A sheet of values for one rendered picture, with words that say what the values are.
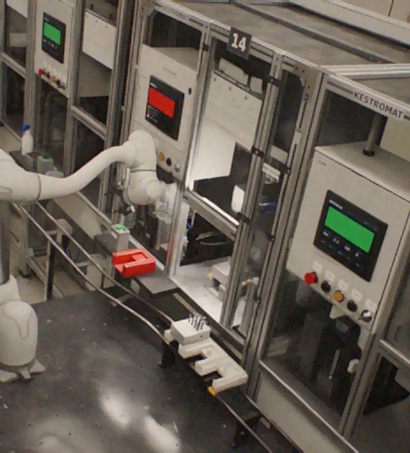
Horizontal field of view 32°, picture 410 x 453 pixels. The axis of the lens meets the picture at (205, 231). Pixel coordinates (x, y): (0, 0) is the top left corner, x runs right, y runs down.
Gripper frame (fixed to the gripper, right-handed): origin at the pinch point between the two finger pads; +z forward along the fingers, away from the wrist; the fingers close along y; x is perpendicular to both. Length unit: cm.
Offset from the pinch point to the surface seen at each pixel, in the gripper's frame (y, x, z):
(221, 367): -72, 13, -51
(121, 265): -27.3, 8.4, 5.1
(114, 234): -14.4, 1.9, 11.8
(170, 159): 6.0, -21.0, -25.3
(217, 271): -46, -18, -24
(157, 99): 30.7, -27.2, -26.7
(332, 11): 32, -116, -49
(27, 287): -33, 10, 163
